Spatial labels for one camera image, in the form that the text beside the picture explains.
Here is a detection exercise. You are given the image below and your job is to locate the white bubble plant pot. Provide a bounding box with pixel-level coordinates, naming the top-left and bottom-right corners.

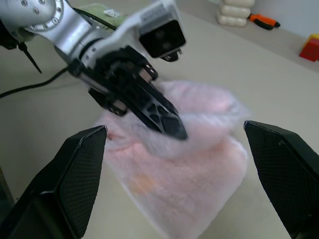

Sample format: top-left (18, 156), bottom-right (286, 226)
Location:
top-left (215, 0), bottom-right (255, 27)

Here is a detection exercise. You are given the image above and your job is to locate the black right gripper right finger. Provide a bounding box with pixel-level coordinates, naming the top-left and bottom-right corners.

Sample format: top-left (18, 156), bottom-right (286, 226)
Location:
top-left (243, 120), bottom-right (319, 239)

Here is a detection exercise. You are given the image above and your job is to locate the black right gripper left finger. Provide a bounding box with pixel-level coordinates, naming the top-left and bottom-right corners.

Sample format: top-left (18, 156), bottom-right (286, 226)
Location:
top-left (0, 125), bottom-right (108, 239)

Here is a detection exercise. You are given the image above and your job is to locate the black cable tie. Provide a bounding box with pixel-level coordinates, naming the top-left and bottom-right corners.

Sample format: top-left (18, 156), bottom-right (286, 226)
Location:
top-left (16, 42), bottom-right (42, 74)

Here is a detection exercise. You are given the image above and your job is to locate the orange black marker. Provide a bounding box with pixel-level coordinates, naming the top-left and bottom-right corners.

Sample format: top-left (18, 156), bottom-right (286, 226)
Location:
top-left (248, 13), bottom-right (281, 31)

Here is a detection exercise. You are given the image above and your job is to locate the pink towel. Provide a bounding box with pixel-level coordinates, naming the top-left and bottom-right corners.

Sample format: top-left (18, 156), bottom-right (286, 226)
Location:
top-left (93, 79), bottom-right (251, 239)

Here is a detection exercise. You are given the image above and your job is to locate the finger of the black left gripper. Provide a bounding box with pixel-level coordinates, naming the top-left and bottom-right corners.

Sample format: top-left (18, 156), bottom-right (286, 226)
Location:
top-left (145, 80), bottom-right (182, 121)
top-left (124, 82), bottom-right (189, 141)

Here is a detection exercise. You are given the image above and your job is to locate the red cube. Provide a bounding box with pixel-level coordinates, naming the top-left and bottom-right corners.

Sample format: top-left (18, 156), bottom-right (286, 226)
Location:
top-left (299, 39), bottom-right (319, 62)

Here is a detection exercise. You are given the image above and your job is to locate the green towel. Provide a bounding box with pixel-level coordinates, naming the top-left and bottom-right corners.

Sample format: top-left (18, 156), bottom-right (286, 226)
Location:
top-left (74, 2), bottom-right (129, 33)

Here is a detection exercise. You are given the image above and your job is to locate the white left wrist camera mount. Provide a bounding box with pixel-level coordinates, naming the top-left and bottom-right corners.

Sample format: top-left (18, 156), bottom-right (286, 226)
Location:
top-left (79, 0), bottom-right (187, 63)

